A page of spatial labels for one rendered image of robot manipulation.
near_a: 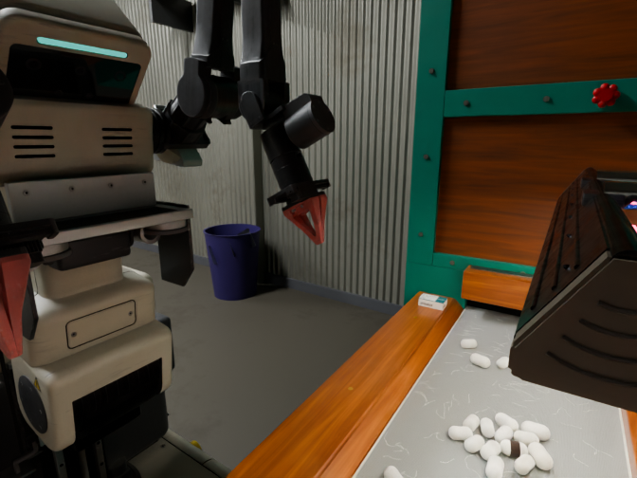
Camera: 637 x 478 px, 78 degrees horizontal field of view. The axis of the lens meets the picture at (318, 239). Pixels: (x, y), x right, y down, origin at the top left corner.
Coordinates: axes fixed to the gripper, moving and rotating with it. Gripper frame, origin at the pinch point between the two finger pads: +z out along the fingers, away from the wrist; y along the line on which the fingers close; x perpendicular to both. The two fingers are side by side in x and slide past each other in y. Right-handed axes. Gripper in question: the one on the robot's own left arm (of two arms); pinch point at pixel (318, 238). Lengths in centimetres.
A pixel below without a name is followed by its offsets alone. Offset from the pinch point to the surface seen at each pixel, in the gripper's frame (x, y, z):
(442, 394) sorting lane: -6.6, 7.2, 32.1
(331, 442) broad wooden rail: -0.6, -15.0, 26.3
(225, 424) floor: 113, 41, 54
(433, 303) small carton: 1.5, 34.9, 23.6
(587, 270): -37.2, -31.6, 7.4
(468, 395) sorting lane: -10.0, 9.5, 33.8
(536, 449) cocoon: -20.7, -0.2, 37.0
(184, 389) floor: 143, 47, 39
